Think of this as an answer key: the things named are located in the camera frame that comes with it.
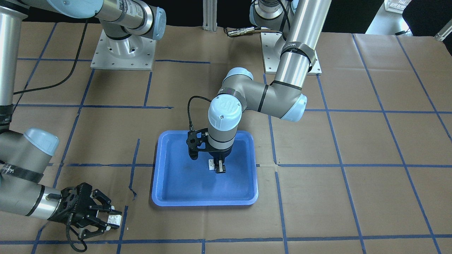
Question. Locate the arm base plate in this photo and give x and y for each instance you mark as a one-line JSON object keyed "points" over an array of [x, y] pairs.
{"points": [[132, 53], [272, 44]]}

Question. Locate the aluminium frame post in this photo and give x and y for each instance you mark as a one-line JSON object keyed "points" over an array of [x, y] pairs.
{"points": [[210, 15]]}

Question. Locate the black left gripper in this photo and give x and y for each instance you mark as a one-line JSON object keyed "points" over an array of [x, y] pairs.
{"points": [[219, 153]]}

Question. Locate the metal cable connector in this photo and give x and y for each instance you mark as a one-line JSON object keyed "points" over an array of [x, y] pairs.
{"points": [[240, 32]]}

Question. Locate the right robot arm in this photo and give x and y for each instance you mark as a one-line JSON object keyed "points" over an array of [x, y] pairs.
{"points": [[24, 156]]}

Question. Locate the white plastic basket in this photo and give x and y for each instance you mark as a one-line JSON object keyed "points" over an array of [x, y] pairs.
{"points": [[396, 6]]}

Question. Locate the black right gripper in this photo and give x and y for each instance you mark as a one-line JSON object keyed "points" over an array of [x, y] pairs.
{"points": [[59, 213]]}

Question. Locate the white block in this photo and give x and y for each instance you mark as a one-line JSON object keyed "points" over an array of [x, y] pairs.
{"points": [[210, 164], [114, 220]]}

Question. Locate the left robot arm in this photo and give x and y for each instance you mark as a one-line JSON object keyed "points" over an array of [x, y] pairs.
{"points": [[283, 98]]}

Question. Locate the blue plastic tray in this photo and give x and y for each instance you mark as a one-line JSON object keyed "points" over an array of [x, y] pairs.
{"points": [[180, 181]]}

